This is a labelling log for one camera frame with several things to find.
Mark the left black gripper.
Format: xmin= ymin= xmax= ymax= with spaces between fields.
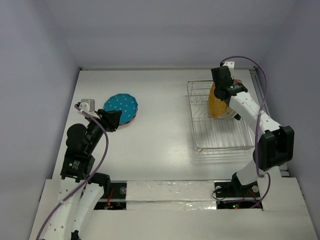
xmin=85 ymin=107 xmax=122 ymax=152

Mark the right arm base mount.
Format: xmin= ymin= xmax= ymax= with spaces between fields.
xmin=211 ymin=181 xmax=263 ymax=210

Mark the pink dotted plate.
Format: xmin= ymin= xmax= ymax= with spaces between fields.
xmin=119 ymin=116 xmax=136 ymax=126

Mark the white plate red rim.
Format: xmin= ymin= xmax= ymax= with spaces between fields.
xmin=233 ymin=79 xmax=243 ymax=86

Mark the yellow dotted plate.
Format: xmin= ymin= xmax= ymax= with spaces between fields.
xmin=207 ymin=83 xmax=228 ymax=118

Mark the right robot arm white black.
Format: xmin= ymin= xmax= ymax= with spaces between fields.
xmin=211 ymin=65 xmax=295 ymax=196

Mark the blue dotted plate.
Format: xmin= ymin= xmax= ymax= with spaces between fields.
xmin=103 ymin=93 xmax=138 ymax=125

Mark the white patterned plate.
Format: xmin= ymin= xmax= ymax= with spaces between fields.
xmin=217 ymin=106 xmax=237 ymax=119

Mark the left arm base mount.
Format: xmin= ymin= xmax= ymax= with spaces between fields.
xmin=94 ymin=181 xmax=127 ymax=210

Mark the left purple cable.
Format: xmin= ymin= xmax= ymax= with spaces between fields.
xmin=34 ymin=104 xmax=111 ymax=240

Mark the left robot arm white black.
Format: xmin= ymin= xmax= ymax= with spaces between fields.
xmin=36 ymin=107 xmax=122 ymax=240

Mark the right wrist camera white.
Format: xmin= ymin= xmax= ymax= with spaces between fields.
xmin=220 ymin=60 xmax=235 ymax=78

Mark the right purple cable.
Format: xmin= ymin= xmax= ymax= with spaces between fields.
xmin=221 ymin=55 xmax=272 ymax=210

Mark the clear drip tray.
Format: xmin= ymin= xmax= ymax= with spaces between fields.
xmin=191 ymin=117 xmax=255 ymax=164

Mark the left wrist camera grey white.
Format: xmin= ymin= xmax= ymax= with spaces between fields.
xmin=75 ymin=98 xmax=96 ymax=114

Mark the wire dish rack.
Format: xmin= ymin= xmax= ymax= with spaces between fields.
xmin=187 ymin=80 xmax=255 ymax=155

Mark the purple cable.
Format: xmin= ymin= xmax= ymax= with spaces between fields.
xmin=221 ymin=55 xmax=272 ymax=210
xmin=34 ymin=104 xmax=111 ymax=240

